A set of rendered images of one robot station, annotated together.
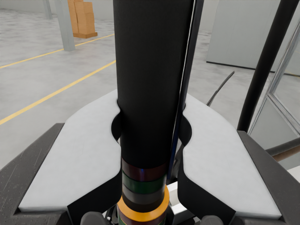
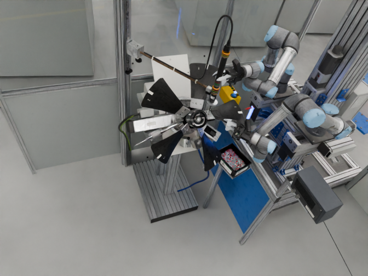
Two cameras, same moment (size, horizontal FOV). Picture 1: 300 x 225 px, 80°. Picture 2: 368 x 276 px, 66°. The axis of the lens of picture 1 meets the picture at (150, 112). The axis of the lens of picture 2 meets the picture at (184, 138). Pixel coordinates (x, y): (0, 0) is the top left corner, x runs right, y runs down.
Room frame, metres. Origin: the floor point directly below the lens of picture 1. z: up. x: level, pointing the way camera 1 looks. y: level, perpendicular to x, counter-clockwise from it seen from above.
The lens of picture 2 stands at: (1.04, 1.01, 2.47)
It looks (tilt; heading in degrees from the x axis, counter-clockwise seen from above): 48 degrees down; 232
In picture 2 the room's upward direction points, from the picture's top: 12 degrees clockwise
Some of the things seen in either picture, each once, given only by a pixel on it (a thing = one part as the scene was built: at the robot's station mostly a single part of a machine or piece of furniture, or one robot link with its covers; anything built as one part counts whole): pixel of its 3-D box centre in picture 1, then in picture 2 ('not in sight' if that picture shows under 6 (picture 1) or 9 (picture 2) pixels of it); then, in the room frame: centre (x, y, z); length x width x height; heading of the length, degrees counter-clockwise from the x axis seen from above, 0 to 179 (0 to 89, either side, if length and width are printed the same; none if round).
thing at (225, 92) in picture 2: not in sight; (229, 97); (-0.31, -0.24, 1.02); 0.16 x 0.10 x 0.11; 82
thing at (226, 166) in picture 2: not in sight; (232, 159); (-0.08, 0.20, 0.84); 0.22 x 0.17 x 0.07; 96
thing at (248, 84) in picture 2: not in sight; (251, 82); (-0.20, 0.01, 1.38); 0.11 x 0.08 x 0.11; 119
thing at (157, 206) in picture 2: not in sight; (164, 186); (0.19, -0.22, 0.04); 0.62 x 0.46 x 0.08; 82
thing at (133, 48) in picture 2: not in sight; (134, 49); (0.37, -0.56, 1.39); 0.10 x 0.07 x 0.08; 117
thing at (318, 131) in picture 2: not in sight; (318, 125); (-0.71, 0.32, 1.09); 0.15 x 0.15 x 0.10
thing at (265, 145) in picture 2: not in sight; (266, 144); (-0.13, 0.35, 1.17); 0.11 x 0.08 x 0.09; 119
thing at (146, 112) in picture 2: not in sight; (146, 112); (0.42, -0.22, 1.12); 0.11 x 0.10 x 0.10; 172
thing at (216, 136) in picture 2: not in sight; (207, 131); (0.03, -0.02, 0.98); 0.20 x 0.16 x 0.20; 82
